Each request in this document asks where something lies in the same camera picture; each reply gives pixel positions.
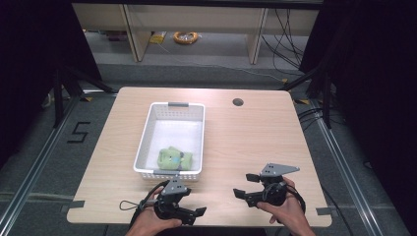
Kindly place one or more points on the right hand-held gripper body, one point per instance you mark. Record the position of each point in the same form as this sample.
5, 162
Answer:
273, 190

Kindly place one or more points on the yellow packet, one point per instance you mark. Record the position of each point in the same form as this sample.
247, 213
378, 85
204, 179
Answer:
158, 38

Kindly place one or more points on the person's right hand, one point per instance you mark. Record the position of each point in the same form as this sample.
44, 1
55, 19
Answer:
291, 216

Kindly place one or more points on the light wooden background desk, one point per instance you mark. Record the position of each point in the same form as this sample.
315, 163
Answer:
196, 19

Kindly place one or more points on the green fluffy mitten with patch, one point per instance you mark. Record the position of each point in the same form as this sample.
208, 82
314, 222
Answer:
168, 159

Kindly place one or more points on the black curtain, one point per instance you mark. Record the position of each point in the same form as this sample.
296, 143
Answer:
377, 82
29, 65

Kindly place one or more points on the plain green fluffy mitten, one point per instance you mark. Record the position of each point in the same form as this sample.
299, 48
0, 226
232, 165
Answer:
188, 161

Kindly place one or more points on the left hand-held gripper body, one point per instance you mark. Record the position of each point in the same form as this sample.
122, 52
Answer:
172, 196

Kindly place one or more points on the white plastic basket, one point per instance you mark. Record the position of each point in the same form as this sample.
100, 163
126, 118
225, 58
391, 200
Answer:
173, 134

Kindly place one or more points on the aluminium floor rail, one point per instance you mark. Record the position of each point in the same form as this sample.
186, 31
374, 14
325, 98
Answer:
347, 177
32, 170

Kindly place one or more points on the person's left hand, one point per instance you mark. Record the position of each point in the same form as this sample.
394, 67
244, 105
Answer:
147, 223

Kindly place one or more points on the yellow black floor marker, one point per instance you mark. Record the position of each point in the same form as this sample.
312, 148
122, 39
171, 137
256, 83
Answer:
87, 99
301, 101

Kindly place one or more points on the black metal stand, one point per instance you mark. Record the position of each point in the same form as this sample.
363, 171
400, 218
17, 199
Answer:
58, 98
326, 98

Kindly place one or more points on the grey tape strip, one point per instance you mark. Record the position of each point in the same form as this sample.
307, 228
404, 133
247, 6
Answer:
76, 204
324, 211

